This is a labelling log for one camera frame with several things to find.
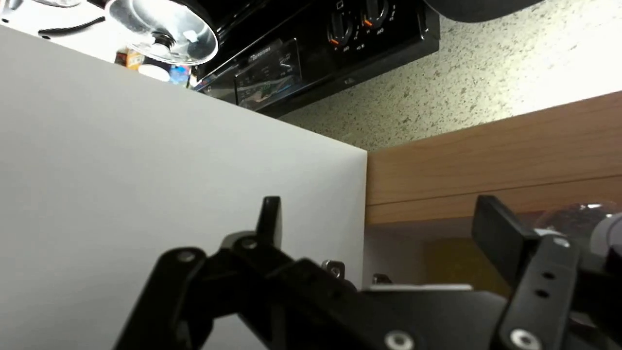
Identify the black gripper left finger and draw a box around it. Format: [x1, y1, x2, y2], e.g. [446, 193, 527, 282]
[115, 195, 366, 350]

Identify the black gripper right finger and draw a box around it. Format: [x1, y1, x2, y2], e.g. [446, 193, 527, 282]
[471, 195, 622, 350]

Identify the upper cabinet door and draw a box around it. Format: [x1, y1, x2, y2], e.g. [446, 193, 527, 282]
[0, 26, 370, 350]

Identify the wooden upper cabinet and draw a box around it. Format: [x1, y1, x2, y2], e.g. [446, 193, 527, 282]
[362, 90, 622, 307]

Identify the yellow container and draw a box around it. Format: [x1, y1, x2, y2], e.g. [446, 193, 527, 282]
[424, 237, 514, 298]

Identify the black electric stove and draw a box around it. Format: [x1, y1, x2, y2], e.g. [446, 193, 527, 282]
[191, 0, 444, 121]

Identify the black air fryer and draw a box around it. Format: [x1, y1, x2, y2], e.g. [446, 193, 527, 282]
[424, 0, 543, 24]

